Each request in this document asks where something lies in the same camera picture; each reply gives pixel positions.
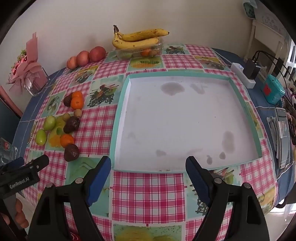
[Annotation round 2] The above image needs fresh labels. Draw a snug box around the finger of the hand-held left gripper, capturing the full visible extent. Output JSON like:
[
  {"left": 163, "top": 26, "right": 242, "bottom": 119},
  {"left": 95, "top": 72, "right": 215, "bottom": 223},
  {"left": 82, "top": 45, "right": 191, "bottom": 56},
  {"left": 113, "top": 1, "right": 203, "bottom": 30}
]
[{"left": 23, "top": 154, "right": 50, "bottom": 174}]

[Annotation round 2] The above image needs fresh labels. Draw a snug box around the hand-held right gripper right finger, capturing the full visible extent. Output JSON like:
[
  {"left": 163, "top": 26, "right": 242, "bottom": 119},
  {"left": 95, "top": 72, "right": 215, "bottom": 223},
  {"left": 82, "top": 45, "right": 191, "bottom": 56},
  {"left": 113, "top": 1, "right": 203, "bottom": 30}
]
[{"left": 185, "top": 156, "right": 270, "bottom": 241}]

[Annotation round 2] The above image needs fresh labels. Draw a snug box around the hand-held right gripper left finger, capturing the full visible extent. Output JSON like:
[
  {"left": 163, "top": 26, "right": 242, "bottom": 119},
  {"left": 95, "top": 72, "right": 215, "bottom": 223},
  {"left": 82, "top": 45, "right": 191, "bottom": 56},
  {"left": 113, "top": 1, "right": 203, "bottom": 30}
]
[{"left": 27, "top": 156, "right": 112, "bottom": 241}]

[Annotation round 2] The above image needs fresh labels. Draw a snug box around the green jujube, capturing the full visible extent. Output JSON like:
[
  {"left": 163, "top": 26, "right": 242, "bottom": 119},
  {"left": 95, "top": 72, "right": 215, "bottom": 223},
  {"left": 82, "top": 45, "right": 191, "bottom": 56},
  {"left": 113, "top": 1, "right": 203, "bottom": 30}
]
[
  {"left": 43, "top": 115, "right": 56, "bottom": 131},
  {"left": 35, "top": 129, "right": 47, "bottom": 145}
]

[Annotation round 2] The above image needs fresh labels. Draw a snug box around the white tray with teal rim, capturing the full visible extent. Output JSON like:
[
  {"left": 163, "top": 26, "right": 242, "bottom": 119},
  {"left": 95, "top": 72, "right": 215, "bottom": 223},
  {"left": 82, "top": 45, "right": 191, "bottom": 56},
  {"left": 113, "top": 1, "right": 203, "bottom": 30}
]
[{"left": 109, "top": 71, "right": 263, "bottom": 173}]

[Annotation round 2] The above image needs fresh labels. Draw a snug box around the person's left hand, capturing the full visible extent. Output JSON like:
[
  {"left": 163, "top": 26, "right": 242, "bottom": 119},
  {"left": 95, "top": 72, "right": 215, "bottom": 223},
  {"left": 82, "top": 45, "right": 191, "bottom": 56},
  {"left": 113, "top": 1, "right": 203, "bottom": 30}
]
[{"left": 0, "top": 199, "right": 29, "bottom": 230}]

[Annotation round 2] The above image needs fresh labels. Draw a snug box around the clear glass mug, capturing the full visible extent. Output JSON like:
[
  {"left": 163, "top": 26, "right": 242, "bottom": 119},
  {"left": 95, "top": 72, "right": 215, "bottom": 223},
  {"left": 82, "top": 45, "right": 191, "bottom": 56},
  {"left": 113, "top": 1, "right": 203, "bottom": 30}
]
[{"left": 0, "top": 138, "right": 18, "bottom": 165}]

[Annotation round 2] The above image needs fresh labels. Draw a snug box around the pink checkered fruit-print tablecloth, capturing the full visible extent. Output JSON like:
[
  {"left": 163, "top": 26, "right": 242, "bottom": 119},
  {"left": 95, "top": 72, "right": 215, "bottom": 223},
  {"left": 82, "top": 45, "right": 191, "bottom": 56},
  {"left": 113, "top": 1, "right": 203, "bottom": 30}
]
[{"left": 23, "top": 43, "right": 278, "bottom": 241}]

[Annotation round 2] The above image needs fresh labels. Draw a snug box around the clear glass vase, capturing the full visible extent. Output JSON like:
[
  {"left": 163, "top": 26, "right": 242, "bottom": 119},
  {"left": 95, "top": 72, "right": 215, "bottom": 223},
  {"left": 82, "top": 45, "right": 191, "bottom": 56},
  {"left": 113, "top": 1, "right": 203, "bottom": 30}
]
[{"left": 23, "top": 67, "right": 50, "bottom": 96}]

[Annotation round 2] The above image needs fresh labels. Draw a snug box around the pink wrapped bouquet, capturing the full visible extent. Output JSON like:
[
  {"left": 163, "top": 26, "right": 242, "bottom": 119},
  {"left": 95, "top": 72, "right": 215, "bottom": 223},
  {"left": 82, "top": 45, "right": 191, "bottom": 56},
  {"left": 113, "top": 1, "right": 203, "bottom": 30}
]
[{"left": 6, "top": 32, "right": 49, "bottom": 93}]

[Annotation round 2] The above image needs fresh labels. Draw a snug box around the small red apple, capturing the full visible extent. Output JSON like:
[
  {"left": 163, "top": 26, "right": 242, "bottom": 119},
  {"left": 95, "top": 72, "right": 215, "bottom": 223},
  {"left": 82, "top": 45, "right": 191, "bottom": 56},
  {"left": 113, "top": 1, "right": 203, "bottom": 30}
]
[{"left": 67, "top": 57, "right": 78, "bottom": 70}]

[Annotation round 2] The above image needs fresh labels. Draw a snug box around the white power strip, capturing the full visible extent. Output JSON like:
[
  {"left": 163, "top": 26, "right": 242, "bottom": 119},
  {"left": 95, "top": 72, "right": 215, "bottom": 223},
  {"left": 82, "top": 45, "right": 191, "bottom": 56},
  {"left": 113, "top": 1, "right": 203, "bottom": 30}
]
[{"left": 231, "top": 62, "right": 256, "bottom": 89}]

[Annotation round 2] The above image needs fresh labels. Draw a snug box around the teal box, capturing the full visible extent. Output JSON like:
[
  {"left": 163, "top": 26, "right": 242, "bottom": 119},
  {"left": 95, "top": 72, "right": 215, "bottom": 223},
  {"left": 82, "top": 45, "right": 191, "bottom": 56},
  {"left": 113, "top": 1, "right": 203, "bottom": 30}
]
[{"left": 261, "top": 75, "right": 285, "bottom": 104}]

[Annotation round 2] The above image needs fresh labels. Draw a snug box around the large red apple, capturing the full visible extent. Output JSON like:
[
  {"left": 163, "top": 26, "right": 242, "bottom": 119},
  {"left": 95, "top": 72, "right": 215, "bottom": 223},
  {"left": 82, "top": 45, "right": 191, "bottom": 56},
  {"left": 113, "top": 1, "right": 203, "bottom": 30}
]
[{"left": 89, "top": 46, "right": 106, "bottom": 62}]

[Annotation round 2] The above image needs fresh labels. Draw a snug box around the black charger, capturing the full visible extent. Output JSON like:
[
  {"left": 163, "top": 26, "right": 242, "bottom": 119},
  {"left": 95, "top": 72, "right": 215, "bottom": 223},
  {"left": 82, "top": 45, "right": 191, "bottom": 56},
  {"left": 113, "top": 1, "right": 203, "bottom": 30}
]
[{"left": 245, "top": 58, "right": 262, "bottom": 79}]

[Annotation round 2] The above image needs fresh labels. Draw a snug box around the clear plastic container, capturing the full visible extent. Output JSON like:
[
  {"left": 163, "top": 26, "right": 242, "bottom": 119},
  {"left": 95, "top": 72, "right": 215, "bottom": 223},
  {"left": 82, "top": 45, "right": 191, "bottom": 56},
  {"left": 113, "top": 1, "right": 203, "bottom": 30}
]
[{"left": 115, "top": 43, "right": 163, "bottom": 59}]

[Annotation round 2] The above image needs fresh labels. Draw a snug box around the spotted yellow banana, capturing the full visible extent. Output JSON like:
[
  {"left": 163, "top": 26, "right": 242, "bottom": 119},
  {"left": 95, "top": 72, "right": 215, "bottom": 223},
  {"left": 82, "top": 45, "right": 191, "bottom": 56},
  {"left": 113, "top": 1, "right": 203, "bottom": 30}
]
[
  {"left": 113, "top": 25, "right": 170, "bottom": 42},
  {"left": 112, "top": 32, "right": 160, "bottom": 49}
]

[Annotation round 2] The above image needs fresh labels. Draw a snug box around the white wooden furniture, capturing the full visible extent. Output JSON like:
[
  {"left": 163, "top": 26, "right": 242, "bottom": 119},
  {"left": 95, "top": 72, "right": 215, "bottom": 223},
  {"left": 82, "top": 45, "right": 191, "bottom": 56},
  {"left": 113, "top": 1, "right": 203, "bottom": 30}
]
[{"left": 245, "top": 19, "right": 289, "bottom": 67}]

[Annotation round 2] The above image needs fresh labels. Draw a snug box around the white cable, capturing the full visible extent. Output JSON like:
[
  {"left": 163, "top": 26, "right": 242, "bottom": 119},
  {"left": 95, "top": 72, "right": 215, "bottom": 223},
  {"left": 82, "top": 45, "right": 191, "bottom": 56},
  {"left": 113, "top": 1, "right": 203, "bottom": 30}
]
[{"left": 214, "top": 50, "right": 233, "bottom": 67}]

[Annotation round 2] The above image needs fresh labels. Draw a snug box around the black charging cable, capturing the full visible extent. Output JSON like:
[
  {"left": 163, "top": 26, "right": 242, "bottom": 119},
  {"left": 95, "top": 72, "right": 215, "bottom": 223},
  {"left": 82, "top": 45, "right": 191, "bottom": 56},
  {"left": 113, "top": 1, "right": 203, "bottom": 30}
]
[{"left": 252, "top": 50, "right": 296, "bottom": 86}]

